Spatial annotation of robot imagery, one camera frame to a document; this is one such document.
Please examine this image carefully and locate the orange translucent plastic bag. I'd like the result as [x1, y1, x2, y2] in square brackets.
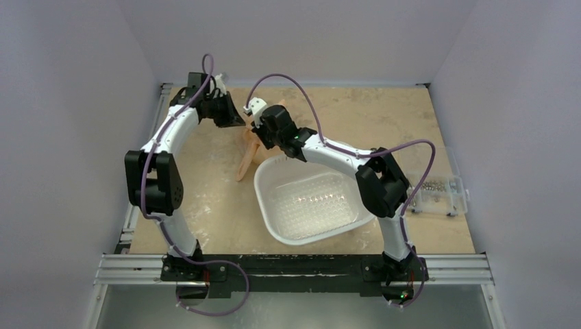
[235, 116, 283, 182]

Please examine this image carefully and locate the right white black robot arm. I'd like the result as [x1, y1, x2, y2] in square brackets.
[251, 105, 417, 279]

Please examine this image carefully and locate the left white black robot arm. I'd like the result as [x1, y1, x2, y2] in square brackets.
[124, 72, 245, 280]

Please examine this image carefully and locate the white plastic basket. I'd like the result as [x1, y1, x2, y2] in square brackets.
[254, 155, 375, 246]

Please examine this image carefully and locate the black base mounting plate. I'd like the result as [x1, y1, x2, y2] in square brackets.
[160, 254, 430, 302]

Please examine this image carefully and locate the clear plastic screw box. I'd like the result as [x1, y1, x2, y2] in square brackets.
[401, 145, 468, 217]

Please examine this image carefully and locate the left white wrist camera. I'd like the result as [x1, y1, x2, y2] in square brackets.
[209, 73, 227, 99]

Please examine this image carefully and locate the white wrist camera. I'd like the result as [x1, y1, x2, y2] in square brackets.
[243, 97, 268, 129]
[209, 73, 227, 99]

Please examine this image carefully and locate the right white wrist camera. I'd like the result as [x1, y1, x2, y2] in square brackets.
[243, 97, 268, 129]

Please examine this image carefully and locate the aluminium rail frame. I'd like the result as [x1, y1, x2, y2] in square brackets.
[92, 87, 503, 328]

